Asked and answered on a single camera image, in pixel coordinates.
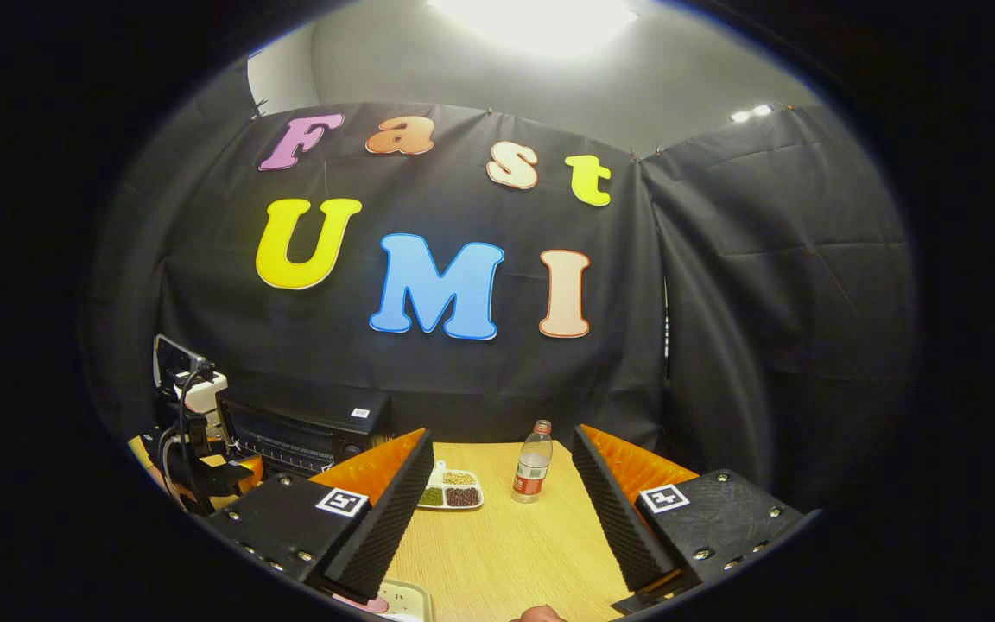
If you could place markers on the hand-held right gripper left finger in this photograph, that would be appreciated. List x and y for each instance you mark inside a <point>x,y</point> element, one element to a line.
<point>394,510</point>

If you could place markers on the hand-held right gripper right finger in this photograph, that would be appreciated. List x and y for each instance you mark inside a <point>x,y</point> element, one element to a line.
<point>614,510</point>

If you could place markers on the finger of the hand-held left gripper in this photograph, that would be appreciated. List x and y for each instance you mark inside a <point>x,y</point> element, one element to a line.
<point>238,475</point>

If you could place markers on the black electric oven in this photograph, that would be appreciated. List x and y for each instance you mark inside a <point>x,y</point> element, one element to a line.
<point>307,428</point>

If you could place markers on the cream square plate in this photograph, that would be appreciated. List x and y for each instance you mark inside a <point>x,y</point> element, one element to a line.
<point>407,598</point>

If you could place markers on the pink ham slice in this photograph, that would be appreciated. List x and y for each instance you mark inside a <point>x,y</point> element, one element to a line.
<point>368,605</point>

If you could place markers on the white divided dish of beans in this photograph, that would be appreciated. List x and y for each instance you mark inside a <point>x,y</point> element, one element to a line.
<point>454,494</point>

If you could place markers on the clear plastic water bottle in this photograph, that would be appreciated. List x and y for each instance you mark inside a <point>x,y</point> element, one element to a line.
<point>532,471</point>

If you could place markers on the small ceiling light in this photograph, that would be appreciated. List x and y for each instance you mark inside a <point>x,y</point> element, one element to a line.
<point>752,112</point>

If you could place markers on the large ceiling light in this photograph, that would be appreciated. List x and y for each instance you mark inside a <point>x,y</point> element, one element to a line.
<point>532,22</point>

